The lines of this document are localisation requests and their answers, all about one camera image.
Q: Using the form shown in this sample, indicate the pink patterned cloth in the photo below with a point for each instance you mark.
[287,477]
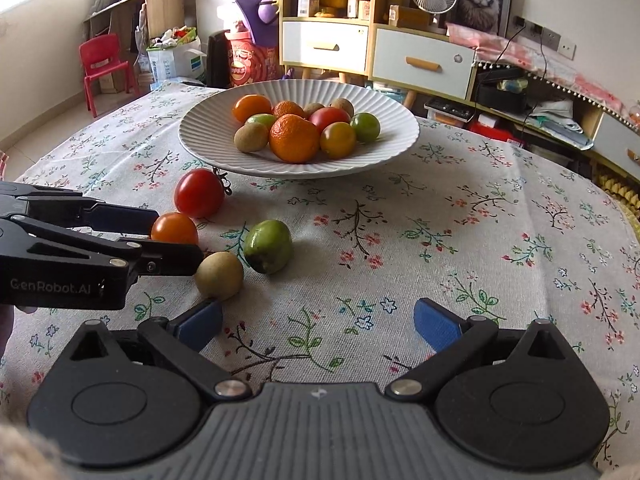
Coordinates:
[550,70]

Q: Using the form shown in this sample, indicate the white box of toys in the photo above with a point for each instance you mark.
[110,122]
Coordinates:
[170,62]

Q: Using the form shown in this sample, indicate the red tomato with stem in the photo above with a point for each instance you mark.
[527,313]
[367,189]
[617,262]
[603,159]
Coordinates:
[199,193]

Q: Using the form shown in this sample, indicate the cardboard box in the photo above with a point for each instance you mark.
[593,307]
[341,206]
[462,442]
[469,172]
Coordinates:
[410,17]

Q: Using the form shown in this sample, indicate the small mandarin orange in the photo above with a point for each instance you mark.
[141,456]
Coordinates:
[286,108]

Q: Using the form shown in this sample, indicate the beige fuzzy cloth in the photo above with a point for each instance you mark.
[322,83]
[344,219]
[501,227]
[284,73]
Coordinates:
[25,455]

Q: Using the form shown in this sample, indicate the white wall socket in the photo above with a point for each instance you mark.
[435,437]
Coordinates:
[566,49]

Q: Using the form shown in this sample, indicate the purple plush toy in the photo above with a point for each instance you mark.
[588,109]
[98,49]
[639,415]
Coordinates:
[257,0]

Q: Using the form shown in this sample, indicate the floral tablecloth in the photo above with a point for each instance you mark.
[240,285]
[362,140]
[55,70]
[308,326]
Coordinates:
[450,260]

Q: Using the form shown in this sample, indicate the grey wall socket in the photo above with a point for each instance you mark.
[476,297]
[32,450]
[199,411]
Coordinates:
[551,39]

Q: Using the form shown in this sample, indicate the red gift box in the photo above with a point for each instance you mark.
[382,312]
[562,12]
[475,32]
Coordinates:
[250,62]

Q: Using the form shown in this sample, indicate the white and brown carton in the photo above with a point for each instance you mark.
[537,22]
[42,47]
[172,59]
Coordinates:
[308,2]

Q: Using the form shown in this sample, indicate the green tomato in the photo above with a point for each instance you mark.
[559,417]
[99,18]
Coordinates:
[366,127]

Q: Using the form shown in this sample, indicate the black wall socket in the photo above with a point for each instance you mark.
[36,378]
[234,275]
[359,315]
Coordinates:
[527,25]

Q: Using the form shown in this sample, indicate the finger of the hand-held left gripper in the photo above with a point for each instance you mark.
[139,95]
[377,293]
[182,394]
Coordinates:
[170,260]
[125,220]

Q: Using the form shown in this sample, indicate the small round orange tomato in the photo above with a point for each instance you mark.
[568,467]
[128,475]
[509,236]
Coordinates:
[172,227]

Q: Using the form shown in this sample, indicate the small green fruit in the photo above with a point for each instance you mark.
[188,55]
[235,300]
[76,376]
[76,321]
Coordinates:
[268,246]
[260,120]

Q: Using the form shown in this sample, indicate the brown kiwi fruit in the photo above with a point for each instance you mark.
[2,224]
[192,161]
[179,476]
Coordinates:
[251,137]
[219,275]
[342,106]
[313,108]

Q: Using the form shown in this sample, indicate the smooth red tomato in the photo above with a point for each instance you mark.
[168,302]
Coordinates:
[327,117]

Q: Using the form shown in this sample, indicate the pile of books and papers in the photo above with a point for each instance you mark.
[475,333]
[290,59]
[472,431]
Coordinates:
[555,120]

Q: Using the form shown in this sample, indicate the oval orange tomato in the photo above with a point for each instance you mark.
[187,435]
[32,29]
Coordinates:
[250,106]

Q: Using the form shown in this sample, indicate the black storage box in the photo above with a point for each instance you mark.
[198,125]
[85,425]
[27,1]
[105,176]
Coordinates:
[500,97]

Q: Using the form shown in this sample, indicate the small white cabinet drawer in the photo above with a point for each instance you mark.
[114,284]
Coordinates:
[325,45]

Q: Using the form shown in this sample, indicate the red plastic chair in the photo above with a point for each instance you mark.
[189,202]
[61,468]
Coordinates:
[100,52]

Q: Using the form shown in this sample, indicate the black appliance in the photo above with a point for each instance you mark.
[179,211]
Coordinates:
[217,60]

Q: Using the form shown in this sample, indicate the wooden desk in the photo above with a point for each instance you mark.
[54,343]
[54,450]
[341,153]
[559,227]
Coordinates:
[165,5]

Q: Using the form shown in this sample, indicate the white ribbed bowl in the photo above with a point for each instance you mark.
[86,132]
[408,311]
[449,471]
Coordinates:
[210,135]

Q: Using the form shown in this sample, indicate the wide white cabinet drawer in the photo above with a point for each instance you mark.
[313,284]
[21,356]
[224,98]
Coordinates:
[422,62]

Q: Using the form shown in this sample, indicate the large mandarin orange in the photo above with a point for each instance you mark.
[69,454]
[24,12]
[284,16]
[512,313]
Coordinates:
[294,140]

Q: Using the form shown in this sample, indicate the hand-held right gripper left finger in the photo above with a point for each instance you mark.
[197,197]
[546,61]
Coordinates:
[202,321]

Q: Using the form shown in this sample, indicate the yellow-orange tomato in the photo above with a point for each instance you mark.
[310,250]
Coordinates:
[338,140]

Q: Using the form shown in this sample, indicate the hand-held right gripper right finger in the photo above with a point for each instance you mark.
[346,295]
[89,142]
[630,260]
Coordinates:
[435,325]

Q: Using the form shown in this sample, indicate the framed cat picture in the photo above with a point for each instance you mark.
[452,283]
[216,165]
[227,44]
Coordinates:
[482,0]

